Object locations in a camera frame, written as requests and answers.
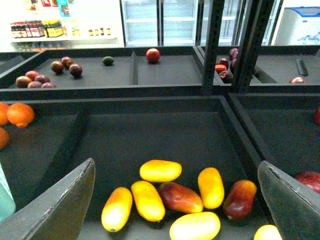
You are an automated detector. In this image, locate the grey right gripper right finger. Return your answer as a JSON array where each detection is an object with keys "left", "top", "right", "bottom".
[{"left": 257, "top": 160, "right": 320, "bottom": 240}]

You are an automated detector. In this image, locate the red mango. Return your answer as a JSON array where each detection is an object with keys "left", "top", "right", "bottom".
[
  {"left": 159, "top": 182, "right": 204, "bottom": 214},
  {"left": 222, "top": 179, "right": 257, "bottom": 221}
]

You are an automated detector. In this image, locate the red apple far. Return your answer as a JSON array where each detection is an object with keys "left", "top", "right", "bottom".
[{"left": 145, "top": 48, "right": 161, "bottom": 63}]

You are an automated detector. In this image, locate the green avocado far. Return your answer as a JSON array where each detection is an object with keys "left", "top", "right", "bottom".
[{"left": 102, "top": 56, "right": 114, "bottom": 66}]

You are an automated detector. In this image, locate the red mango right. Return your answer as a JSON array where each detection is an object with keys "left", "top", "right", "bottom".
[{"left": 222, "top": 179, "right": 257, "bottom": 221}]

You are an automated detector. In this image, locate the yellow orange mango left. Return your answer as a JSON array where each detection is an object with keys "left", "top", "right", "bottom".
[{"left": 101, "top": 187, "right": 133, "bottom": 233}]

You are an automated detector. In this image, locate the yellow mango corner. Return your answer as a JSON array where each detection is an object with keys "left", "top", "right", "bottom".
[{"left": 253, "top": 224, "right": 282, "bottom": 240}]

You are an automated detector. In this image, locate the yellow mango top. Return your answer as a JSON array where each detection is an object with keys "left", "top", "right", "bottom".
[{"left": 139, "top": 159, "right": 182, "bottom": 183}]

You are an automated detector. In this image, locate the red mango centre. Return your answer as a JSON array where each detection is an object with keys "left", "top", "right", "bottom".
[{"left": 159, "top": 182, "right": 204, "bottom": 214}]

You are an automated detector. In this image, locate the yellow mango upright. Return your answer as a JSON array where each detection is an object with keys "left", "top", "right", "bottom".
[{"left": 197, "top": 167, "right": 225, "bottom": 210}]

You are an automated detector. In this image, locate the orange fruit lower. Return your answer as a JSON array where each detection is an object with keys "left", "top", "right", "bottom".
[{"left": 0, "top": 127, "right": 10, "bottom": 150}]

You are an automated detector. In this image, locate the pale yellow mango front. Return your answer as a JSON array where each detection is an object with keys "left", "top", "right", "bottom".
[{"left": 169, "top": 211, "right": 221, "bottom": 240}]

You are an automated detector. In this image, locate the orange fruit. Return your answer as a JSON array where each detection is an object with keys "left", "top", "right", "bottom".
[
  {"left": 0, "top": 127, "right": 10, "bottom": 150},
  {"left": 6, "top": 103, "right": 35, "bottom": 128}
]

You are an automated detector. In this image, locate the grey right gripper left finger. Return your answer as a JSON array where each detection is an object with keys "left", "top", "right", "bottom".
[{"left": 0, "top": 158, "right": 96, "bottom": 240}]

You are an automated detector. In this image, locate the black display tray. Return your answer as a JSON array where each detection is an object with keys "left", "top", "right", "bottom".
[{"left": 0, "top": 96, "right": 260, "bottom": 240}]

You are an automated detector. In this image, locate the white bottle shelf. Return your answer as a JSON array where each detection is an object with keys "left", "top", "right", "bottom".
[{"left": 0, "top": 0, "right": 124, "bottom": 48}]

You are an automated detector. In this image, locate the red apple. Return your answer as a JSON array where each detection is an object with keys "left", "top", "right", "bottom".
[
  {"left": 145, "top": 48, "right": 161, "bottom": 63},
  {"left": 294, "top": 170, "right": 320, "bottom": 194}
]

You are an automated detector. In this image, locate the black vertical post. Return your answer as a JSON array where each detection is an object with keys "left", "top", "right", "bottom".
[{"left": 200, "top": 0, "right": 225, "bottom": 96}]

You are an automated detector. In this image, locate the dark passion fruit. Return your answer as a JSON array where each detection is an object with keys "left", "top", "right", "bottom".
[{"left": 69, "top": 63, "right": 83, "bottom": 78}]

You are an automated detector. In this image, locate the orange fruit edge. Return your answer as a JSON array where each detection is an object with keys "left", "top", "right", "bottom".
[{"left": 0, "top": 102, "right": 10, "bottom": 127}]

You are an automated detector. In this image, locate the light blue plastic basket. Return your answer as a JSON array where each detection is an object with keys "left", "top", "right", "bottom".
[{"left": 0, "top": 166, "right": 16, "bottom": 222}]

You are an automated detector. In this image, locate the red apple right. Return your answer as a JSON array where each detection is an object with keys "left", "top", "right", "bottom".
[{"left": 294, "top": 170, "right": 320, "bottom": 194}]

